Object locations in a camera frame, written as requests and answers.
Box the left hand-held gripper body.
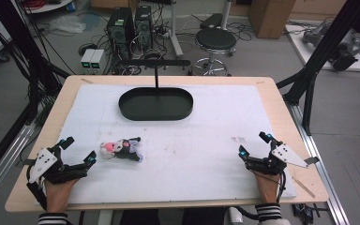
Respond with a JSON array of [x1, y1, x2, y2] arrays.
[[28, 145, 89, 186]]

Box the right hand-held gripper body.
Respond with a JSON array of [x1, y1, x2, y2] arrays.
[[244, 140, 321, 176]]

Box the black and white plush toy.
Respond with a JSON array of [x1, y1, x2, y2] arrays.
[[99, 136, 144, 163]]

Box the black oval tray stand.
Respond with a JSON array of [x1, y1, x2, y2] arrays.
[[117, 58, 195, 122]]

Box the person's right hand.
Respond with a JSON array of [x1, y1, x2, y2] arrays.
[[253, 172, 283, 205]]

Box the person's left hand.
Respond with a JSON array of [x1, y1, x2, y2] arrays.
[[44, 177, 80, 214]]

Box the thin wooden stick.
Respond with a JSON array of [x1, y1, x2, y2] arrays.
[[291, 175, 316, 199]]

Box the white table leg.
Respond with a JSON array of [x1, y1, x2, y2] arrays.
[[97, 209, 114, 225]]

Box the white foam mat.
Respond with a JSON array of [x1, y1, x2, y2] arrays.
[[36, 83, 298, 206]]

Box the small white power box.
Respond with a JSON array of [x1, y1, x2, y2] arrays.
[[80, 48, 96, 70], [89, 49, 106, 71]]

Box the person's dark trousers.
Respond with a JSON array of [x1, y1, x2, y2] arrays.
[[127, 207, 228, 225]]

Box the white floor board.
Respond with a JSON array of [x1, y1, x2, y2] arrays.
[[284, 23, 360, 73]]

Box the black round stool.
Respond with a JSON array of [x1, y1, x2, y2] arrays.
[[187, 27, 238, 77]]

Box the grey robot parts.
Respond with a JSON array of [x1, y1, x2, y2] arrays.
[[302, 21, 360, 72]]

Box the clear plastic bag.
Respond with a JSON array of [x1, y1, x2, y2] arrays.
[[47, 14, 88, 35]]

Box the brown cardboard box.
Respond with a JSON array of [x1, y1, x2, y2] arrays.
[[247, 0, 297, 40]]

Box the large black computer tower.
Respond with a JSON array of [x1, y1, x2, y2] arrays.
[[106, 7, 136, 61]]

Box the black flat pedal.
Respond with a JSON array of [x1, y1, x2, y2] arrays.
[[199, 12, 223, 30]]

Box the white desk leg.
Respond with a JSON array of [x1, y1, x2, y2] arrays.
[[168, 0, 185, 60]]

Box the slim black computer tower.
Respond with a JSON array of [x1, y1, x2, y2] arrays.
[[133, 5, 154, 52]]

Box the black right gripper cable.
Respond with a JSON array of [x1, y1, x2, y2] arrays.
[[274, 171, 288, 204]]

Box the aluminium rail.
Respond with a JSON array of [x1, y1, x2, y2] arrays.
[[288, 102, 352, 225], [0, 122, 36, 209]]

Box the black metal frame strut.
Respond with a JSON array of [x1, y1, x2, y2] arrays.
[[0, 0, 71, 126], [276, 0, 360, 137]]

